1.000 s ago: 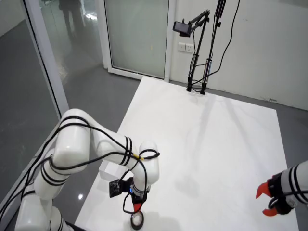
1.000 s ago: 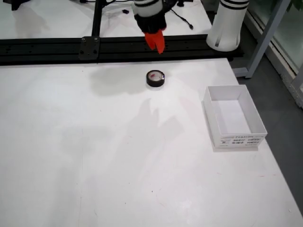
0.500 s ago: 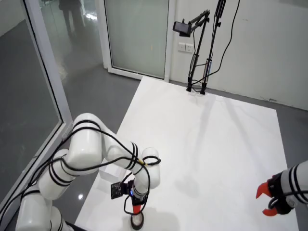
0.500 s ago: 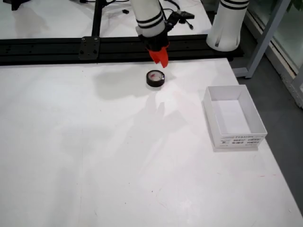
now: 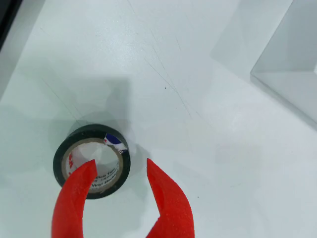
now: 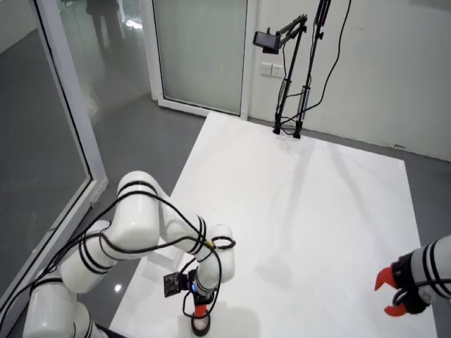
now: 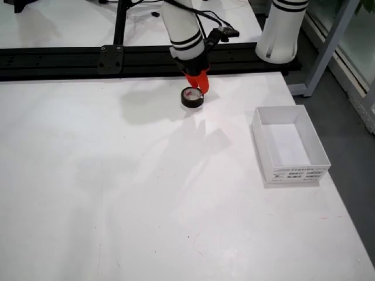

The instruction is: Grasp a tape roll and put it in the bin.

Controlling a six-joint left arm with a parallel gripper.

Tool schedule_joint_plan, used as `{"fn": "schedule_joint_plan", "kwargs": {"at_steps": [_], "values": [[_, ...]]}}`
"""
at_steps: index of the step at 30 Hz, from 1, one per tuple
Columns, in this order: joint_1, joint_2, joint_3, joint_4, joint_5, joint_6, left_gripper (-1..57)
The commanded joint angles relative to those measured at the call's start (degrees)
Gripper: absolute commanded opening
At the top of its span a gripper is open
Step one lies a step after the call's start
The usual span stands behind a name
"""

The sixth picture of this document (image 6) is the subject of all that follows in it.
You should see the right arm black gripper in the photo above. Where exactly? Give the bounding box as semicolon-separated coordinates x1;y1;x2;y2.
374;253;433;317

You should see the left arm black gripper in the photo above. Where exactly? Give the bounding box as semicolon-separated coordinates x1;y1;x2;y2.
191;290;216;318

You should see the black tape roll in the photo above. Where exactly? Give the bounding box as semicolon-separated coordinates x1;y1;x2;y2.
191;309;213;334

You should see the white rectangular bin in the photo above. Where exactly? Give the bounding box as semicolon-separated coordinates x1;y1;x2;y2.
146;237;184;272

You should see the black tall boom stand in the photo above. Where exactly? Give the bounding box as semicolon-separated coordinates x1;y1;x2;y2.
292;0;333;139

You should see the white framed glass partition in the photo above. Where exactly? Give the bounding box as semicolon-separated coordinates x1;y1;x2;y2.
0;0;109;307

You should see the frosted glass door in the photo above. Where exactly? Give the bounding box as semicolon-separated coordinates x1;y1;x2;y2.
142;0;261;119

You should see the person behind glass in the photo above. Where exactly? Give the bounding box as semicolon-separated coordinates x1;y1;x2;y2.
85;0;126;57

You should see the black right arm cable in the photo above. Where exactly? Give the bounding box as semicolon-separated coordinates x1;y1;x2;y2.
392;277;451;308

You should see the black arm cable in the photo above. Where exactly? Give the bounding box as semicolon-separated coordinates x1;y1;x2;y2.
392;277;451;308
0;195;237;320

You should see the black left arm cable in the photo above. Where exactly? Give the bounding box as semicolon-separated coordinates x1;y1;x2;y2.
0;195;237;320

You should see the black camera boom stand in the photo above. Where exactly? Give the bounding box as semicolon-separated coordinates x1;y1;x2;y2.
273;12;308;135

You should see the black hanging wall cable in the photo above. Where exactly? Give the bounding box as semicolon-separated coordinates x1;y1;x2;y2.
280;0;353;127

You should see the black camera on boom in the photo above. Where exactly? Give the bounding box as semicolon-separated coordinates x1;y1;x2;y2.
253;30;281;54

